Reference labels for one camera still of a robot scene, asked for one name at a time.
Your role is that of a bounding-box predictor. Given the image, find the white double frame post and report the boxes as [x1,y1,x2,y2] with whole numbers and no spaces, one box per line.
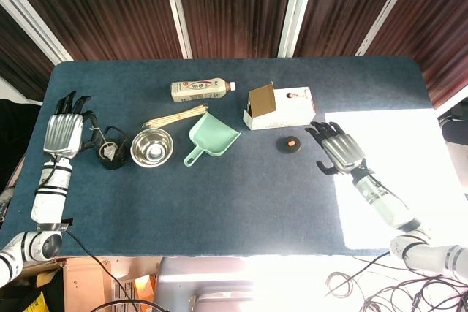
[0,0,74,64]

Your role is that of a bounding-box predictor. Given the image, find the black lid with orange knob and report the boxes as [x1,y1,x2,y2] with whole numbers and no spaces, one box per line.
[276,135,303,154]

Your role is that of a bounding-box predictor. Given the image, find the bundle of bamboo sticks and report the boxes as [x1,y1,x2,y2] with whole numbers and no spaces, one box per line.
[142,104,211,130]

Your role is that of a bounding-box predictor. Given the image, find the stainless steel bowl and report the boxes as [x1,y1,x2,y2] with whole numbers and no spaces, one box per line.
[129,127,175,168]

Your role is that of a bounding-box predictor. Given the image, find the grey robot torso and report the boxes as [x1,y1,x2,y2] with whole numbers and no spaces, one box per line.
[154,256,257,312]

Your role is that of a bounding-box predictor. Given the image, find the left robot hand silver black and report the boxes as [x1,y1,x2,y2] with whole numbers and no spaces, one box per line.
[42,90,100,160]

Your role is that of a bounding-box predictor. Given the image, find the black cable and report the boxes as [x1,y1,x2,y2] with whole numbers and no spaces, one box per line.
[67,229,173,312]

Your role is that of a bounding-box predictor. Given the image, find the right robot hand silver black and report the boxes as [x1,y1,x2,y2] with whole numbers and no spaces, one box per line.
[304,121,369,176]

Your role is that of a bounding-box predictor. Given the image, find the black cup with tea bag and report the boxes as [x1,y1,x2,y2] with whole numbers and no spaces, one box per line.
[95,125,130,171]

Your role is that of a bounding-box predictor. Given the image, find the brown cardboard box with label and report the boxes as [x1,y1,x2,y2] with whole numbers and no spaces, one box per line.
[61,257,162,312]

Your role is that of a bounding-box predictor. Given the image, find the mint green plastic dustpan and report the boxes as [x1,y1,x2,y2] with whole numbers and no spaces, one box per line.
[183,112,243,167]

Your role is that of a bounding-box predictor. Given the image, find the blue felt table cloth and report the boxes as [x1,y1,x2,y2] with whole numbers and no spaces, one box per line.
[0,56,440,259]

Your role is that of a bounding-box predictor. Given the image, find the yellow snack packet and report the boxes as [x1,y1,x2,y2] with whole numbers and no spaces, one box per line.
[20,271,66,312]

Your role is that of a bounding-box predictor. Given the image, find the pyramid tea bag with string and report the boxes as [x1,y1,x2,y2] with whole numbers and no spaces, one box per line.
[88,126,119,161]

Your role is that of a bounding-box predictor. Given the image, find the brown pleated curtain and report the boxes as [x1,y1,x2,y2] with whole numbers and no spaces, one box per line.
[0,0,468,110]

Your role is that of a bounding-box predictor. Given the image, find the tangle of dark cables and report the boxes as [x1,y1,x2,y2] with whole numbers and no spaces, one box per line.
[324,248,468,312]

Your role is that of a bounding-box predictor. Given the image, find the beige drink bottle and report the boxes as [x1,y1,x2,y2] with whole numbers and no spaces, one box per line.
[170,78,237,104]

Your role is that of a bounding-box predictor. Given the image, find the open white cardboard box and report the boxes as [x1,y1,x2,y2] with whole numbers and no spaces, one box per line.
[242,81,317,132]

